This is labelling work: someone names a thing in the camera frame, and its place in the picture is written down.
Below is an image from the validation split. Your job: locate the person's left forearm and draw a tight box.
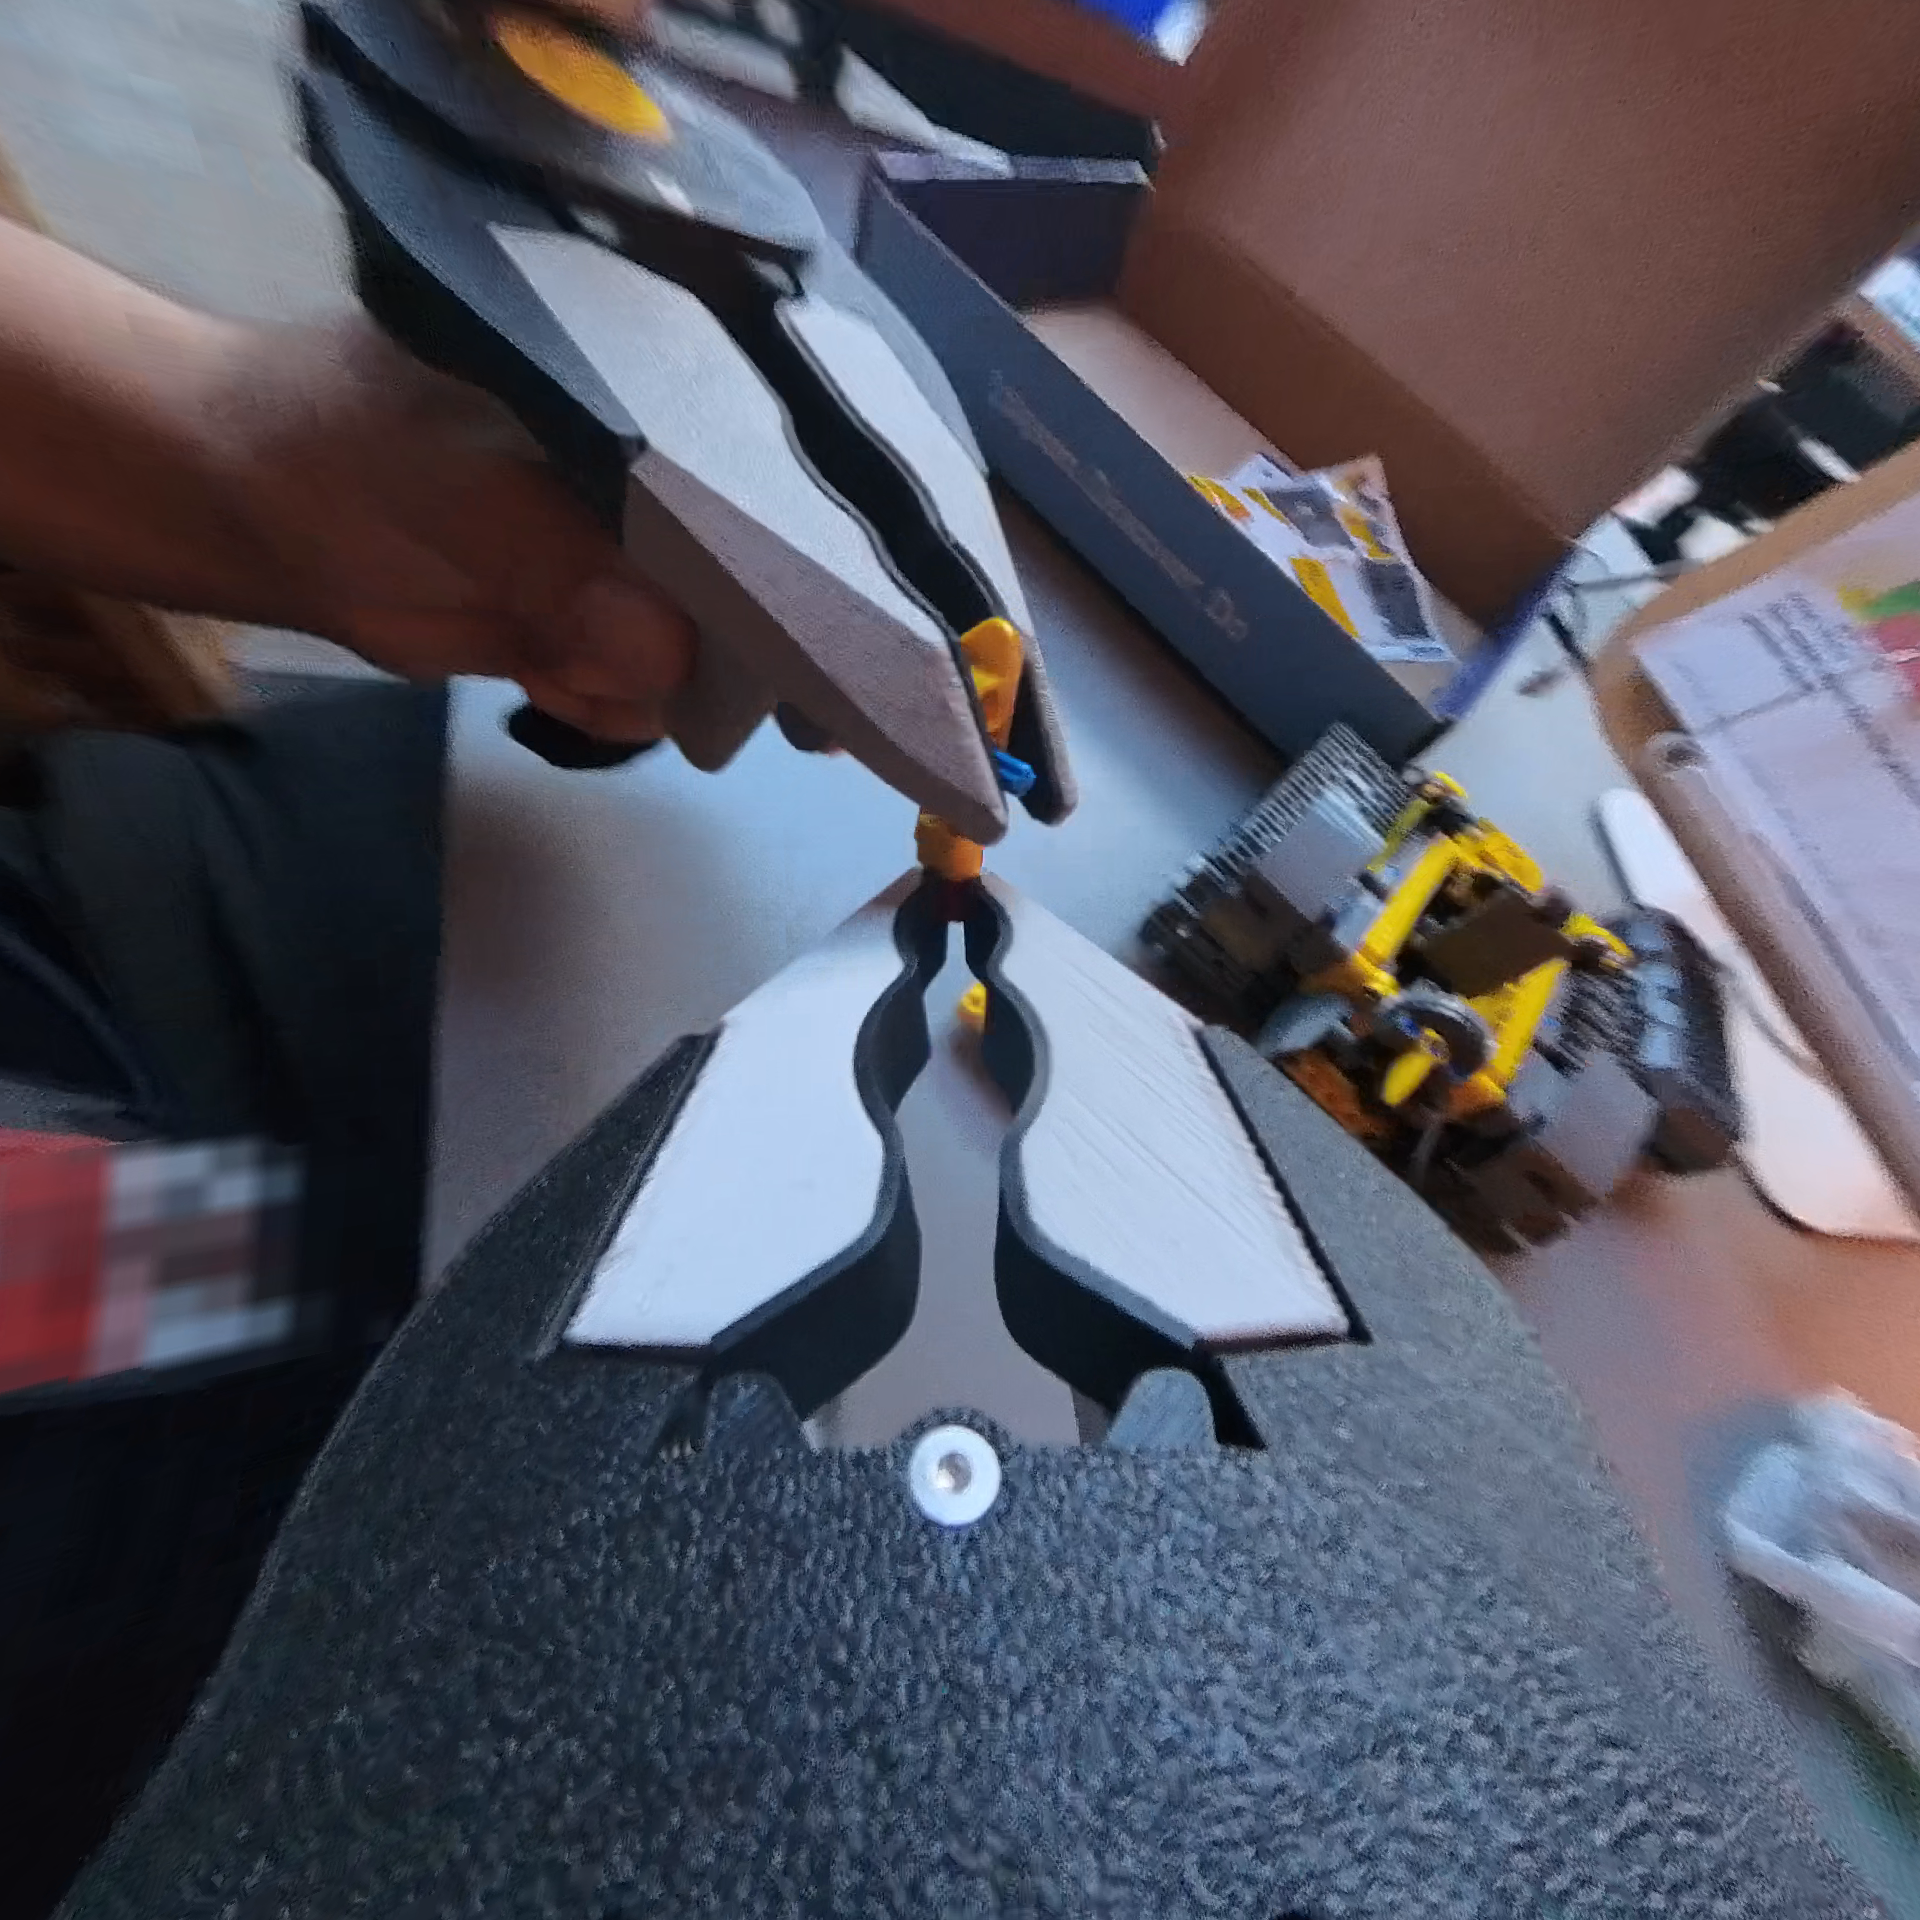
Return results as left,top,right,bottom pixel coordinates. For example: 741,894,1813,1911
0,225,301,740

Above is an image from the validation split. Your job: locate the open cardboard box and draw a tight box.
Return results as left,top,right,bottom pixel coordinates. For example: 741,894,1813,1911
1127,0,1920,619

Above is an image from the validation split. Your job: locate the person's left hand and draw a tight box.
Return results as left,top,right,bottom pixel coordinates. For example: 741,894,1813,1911
235,300,786,772

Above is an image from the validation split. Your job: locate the navy box base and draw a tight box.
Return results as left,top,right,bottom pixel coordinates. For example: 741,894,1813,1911
856,151,1566,761

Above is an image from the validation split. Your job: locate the printed booklet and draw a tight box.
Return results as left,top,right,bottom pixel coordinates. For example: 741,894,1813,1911
1187,452,1459,666

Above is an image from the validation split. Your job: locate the crumpled white tissue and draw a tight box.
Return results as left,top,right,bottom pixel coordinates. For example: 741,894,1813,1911
1713,1388,1920,1777

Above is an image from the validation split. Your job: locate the person's dark blue jacket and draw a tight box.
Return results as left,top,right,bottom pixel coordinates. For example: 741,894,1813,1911
0,676,459,1920

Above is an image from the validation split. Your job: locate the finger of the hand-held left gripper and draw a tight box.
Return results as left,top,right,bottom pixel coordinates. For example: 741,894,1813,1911
786,293,1077,819
498,225,1010,847

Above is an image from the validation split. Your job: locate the instruction sheet board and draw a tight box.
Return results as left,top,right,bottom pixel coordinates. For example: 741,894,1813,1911
1590,452,1920,1239

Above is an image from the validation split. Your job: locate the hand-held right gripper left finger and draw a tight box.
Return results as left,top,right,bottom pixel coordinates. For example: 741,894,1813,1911
565,878,945,1401

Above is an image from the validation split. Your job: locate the grey desk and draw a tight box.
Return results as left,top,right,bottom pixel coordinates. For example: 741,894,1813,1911
437,472,1920,1804

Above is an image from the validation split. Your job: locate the yellow grey toy bulldozer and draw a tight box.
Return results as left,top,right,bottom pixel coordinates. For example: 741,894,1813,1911
1140,733,1745,1251

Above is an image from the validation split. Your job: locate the yellow toy piece blue pin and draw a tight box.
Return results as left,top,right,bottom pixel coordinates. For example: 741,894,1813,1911
916,616,1042,1042

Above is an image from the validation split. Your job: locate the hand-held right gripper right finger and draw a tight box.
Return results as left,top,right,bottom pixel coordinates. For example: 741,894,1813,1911
968,885,1352,1411

